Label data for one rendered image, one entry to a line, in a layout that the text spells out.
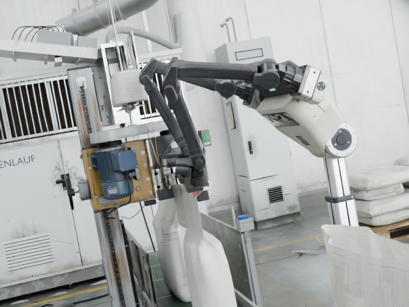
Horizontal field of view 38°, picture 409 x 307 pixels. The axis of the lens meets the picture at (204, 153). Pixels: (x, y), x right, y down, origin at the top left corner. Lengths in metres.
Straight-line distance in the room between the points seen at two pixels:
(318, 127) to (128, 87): 0.95
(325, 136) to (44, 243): 3.80
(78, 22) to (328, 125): 3.60
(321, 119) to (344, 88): 5.52
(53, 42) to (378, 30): 4.46
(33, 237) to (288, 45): 3.93
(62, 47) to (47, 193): 1.36
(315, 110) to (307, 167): 5.30
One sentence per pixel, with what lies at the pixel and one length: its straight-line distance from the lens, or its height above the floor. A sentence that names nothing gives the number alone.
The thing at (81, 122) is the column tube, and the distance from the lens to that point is 3.15.
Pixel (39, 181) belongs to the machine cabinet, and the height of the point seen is 1.07.
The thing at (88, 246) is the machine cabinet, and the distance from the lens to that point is 5.90.
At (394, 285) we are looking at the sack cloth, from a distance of 1.21.
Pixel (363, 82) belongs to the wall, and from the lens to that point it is 8.17.
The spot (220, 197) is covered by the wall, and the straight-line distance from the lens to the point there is 7.42.
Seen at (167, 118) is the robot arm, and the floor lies 1.42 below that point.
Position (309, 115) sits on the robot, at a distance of 2.49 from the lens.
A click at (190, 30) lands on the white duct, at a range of 6.38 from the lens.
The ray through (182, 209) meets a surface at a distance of 3.18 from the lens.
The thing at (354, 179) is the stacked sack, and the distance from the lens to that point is 5.65.
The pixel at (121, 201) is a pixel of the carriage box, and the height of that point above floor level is 1.05.
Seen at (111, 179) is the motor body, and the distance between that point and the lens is 2.91.
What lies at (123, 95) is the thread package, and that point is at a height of 1.56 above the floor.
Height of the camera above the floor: 1.41
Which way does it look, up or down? 4 degrees down
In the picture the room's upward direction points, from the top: 10 degrees counter-clockwise
